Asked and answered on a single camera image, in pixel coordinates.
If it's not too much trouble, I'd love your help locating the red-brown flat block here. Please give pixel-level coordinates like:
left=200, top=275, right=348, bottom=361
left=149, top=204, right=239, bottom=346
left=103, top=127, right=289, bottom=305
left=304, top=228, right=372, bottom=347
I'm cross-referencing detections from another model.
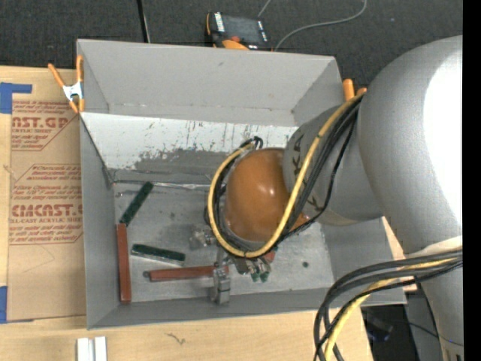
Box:
left=115, top=223, right=133, bottom=305
left=143, top=264, right=223, bottom=284

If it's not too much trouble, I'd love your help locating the brown cardboard board red print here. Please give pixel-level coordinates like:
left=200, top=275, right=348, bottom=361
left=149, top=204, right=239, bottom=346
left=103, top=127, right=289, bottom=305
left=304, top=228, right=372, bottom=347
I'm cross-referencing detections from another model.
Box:
left=0, top=65, right=88, bottom=325

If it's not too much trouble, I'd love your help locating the grey metal bin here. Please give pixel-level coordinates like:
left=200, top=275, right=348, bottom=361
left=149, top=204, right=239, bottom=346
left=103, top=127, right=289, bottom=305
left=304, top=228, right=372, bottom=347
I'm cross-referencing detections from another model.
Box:
left=76, top=38, right=409, bottom=331

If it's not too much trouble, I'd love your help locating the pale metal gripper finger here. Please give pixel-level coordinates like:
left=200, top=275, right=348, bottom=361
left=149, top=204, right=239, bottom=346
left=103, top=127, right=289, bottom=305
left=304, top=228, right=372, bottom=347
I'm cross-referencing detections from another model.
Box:
left=188, top=226, right=218, bottom=250
left=209, top=265, right=231, bottom=305

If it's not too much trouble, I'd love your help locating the dark green flat block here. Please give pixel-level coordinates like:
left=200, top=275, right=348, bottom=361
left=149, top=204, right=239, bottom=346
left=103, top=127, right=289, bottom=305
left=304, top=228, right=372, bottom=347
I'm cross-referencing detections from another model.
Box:
left=130, top=243, right=187, bottom=267
left=119, top=180, right=155, bottom=226

